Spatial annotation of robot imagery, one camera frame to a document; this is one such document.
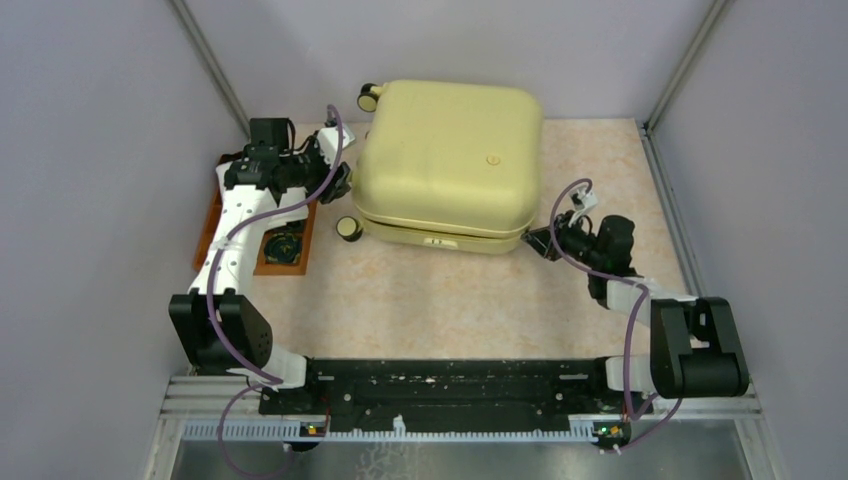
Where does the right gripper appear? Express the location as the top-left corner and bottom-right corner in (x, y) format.
(520, 210), (604, 269)

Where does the yellow hard-shell suitcase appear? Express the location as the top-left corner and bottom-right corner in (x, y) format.
(351, 80), (544, 255)

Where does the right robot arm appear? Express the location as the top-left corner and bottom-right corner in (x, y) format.
(521, 211), (750, 412)

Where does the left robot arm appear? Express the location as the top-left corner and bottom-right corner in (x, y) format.
(168, 111), (355, 414)

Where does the white folded cloth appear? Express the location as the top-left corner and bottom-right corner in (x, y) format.
(215, 160), (309, 231)

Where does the dark round patterned item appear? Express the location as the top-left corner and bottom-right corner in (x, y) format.
(263, 232), (303, 265)

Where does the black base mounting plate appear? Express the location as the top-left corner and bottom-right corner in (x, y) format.
(195, 357), (723, 453)

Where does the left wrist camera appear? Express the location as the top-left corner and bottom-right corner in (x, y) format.
(316, 122), (356, 166)

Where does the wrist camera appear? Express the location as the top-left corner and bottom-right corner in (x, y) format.
(570, 187), (599, 215)
(316, 122), (356, 166)

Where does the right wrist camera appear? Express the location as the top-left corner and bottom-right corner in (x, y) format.
(570, 187), (599, 215)

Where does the left corner aluminium post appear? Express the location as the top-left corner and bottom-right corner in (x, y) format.
(165, 0), (250, 137)

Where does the corner aluminium post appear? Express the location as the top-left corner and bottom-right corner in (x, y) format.
(643, 0), (734, 137)
(165, 0), (250, 137)

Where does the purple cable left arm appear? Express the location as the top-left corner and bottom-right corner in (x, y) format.
(205, 104), (344, 480)

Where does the aluminium rail frame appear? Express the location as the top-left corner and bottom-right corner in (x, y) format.
(157, 119), (780, 479)

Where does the right corner aluminium post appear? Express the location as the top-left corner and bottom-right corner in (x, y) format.
(643, 0), (734, 137)

